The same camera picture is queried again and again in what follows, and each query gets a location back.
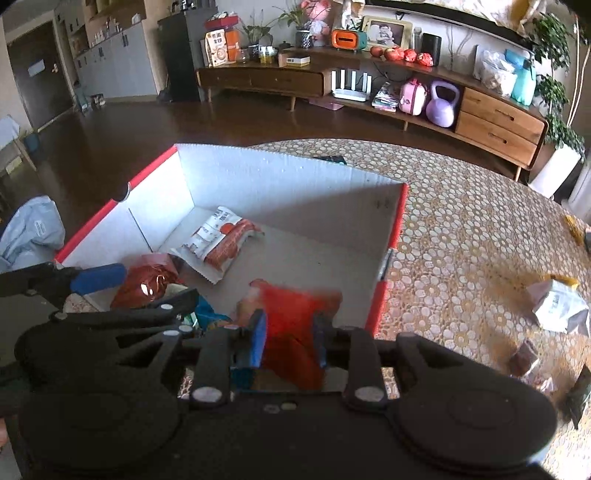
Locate silver white snack packet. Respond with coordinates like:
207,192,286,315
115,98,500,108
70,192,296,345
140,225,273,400
526,278,591,336

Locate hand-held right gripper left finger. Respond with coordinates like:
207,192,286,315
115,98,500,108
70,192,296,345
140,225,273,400
108,310,269,411

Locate patterned tablecloth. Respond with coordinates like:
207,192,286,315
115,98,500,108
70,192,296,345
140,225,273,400
178,138,591,476

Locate clear plastic bag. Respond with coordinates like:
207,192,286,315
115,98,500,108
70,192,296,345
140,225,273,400
475,45,518,96

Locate red gift box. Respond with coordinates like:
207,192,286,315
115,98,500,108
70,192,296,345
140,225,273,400
205,15,239,32

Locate red foil snack packet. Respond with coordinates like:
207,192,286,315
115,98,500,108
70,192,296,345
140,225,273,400
110,263,184,311

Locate tall green potted tree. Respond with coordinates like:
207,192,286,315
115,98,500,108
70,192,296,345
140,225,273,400
526,13,588,154

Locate brown snack packet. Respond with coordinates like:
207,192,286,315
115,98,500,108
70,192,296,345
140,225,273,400
509,338,556,394

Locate small green potted plant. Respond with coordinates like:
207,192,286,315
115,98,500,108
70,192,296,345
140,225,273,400
241,20,274,59

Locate yellow peel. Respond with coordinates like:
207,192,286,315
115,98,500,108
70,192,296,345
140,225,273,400
562,214,588,246

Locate white planter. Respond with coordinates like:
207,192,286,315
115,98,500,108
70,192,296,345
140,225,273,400
527,142,583,200

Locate orange and green radio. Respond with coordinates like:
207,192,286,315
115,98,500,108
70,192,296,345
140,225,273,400
331,28,368,51

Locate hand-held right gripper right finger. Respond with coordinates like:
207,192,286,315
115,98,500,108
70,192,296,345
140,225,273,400
314,315,458,412

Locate plant in striped pot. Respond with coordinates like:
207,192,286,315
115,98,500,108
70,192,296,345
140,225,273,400
278,4,315,49

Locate teal spray bottle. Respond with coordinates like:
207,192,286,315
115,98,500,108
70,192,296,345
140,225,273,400
511,57,537,106

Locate white router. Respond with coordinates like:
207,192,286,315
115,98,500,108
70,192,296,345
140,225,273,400
331,69,373,101

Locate dark wooden door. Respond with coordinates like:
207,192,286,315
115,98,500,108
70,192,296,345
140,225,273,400
6,20,62,133

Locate black small fridge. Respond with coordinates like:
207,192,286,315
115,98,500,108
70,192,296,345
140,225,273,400
156,8,219,103

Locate pink small bag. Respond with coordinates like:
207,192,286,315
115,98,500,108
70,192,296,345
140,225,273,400
399,78,428,116

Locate blue snack packet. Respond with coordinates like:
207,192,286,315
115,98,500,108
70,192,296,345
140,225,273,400
185,295,232,334

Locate purple kettlebell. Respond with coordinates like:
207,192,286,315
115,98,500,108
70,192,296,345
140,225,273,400
425,80,462,128

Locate light blue plastic bag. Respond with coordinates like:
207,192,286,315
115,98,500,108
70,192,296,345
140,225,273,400
0,195,66,274

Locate cloth covered television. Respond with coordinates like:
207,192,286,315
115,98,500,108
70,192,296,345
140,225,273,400
365,0,546,35

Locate wooden television cabinet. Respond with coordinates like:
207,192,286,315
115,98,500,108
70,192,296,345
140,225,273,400
196,45,550,182

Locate black speaker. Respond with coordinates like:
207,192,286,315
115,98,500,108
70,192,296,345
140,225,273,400
420,32,443,66

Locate orange and white snack box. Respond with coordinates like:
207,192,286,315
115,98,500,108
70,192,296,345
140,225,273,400
204,28,242,68

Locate stack of magazines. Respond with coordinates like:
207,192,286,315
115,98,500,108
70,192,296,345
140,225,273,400
371,82,400,113

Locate wall cabinet unit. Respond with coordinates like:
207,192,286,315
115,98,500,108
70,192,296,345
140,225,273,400
54,0,160,101

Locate dark snack packet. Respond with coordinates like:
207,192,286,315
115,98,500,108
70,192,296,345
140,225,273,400
564,364,591,429

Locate small cardboard box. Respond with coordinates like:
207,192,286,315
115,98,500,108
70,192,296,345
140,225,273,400
276,49,312,68

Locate pink plush doll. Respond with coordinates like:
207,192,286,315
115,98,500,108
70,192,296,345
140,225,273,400
300,0,334,47

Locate white and red snack packet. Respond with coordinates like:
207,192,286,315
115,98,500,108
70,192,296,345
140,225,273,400
170,206,265,285

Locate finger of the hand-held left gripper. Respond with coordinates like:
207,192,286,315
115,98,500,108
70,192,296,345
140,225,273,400
52,288,201,325
0,262,128,308

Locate photo frame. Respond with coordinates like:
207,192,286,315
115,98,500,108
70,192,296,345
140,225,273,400
361,16,413,51

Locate red cardboard box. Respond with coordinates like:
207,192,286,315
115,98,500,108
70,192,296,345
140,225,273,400
54,143,410,365

